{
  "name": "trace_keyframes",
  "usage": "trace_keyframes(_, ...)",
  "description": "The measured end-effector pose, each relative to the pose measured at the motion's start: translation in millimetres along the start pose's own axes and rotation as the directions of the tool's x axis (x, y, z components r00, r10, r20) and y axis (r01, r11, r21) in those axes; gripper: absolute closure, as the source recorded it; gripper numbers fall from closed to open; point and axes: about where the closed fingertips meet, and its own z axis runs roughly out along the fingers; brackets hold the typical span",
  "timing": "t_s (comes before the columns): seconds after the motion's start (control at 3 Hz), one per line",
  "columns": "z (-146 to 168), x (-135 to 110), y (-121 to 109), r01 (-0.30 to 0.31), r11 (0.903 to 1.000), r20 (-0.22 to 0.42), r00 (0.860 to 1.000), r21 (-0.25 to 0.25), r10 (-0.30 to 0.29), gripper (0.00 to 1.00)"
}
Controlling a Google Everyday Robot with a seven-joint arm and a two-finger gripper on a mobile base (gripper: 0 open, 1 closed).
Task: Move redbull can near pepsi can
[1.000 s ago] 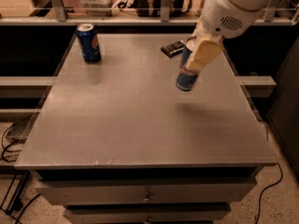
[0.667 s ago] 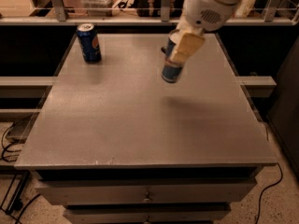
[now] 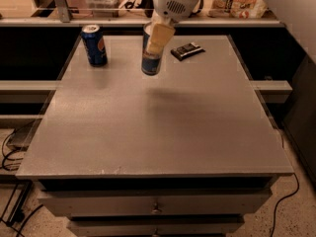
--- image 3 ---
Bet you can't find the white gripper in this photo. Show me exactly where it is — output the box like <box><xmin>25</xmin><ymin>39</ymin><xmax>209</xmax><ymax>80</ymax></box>
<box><xmin>145</xmin><ymin>0</ymin><xmax>199</xmax><ymax>55</ymax></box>

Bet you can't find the black cables left floor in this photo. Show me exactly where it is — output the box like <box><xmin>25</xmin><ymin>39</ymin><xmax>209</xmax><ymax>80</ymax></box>
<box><xmin>0</xmin><ymin>121</ymin><xmax>36</xmax><ymax>173</ymax></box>

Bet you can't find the black backpack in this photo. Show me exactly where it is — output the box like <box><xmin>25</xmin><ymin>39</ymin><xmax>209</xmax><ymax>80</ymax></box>
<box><xmin>139</xmin><ymin>0</ymin><xmax>154</xmax><ymax>18</ymax></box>

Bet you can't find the grey drawer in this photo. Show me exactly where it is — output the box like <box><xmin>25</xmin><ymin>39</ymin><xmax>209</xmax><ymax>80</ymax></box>
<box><xmin>39</xmin><ymin>189</ymin><xmax>272</xmax><ymax>217</ymax></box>
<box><xmin>67</xmin><ymin>215</ymin><xmax>244</xmax><ymax>237</ymax></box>

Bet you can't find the lower grey drawer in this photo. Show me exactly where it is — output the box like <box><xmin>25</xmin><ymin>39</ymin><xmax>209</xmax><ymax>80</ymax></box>
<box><xmin>67</xmin><ymin>215</ymin><xmax>244</xmax><ymax>237</ymax></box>

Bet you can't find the black power cable right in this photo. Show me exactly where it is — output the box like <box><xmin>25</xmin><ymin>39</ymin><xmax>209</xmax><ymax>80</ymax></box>
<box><xmin>268</xmin><ymin>172</ymin><xmax>300</xmax><ymax>237</ymax></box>

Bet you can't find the grey metal shelf rail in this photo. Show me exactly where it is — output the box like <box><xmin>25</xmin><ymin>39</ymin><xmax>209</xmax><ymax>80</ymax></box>
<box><xmin>0</xmin><ymin>17</ymin><xmax>285</xmax><ymax>28</ymax></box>

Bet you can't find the upper grey drawer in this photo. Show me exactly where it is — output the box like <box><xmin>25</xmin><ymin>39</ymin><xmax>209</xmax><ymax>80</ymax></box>
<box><xmin>39</xmin><ymin>189</ymin><xmax>272</xmax><ymax>217</ymax></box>

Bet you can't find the Red Bull can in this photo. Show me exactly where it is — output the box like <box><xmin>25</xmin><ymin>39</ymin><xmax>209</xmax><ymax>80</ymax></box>
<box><xmin>141</xmin><ymin>23</ymin><xmax>162</xmax><ymax>76</ymax></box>

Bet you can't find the blue Pepsi can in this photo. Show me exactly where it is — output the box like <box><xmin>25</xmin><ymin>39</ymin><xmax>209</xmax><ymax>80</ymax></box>
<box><xmin>81</xmin><ymin>25</ymin><xmax>108</xmax><ymax>67</ymax></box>

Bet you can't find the black chocolate bar wrapper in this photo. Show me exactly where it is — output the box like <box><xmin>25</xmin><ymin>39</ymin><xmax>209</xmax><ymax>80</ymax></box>
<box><xmin>171</xmin><ymin>42</ymin><xmax>204</xmax><ymax>61</ymax></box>

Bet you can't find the clear plastic container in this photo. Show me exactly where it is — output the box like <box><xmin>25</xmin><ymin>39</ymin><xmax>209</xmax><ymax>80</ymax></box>
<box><xmin>81</xmin><ymin>0</ymin><xmax>121</xmax><ymax>18</ymax></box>

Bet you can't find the colourful snack bag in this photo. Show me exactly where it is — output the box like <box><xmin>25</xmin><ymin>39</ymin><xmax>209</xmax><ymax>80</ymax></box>
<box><xmin>208</xmin><ymin>0</ymin><xmax>268</xmax><ymax>19</ymax></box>

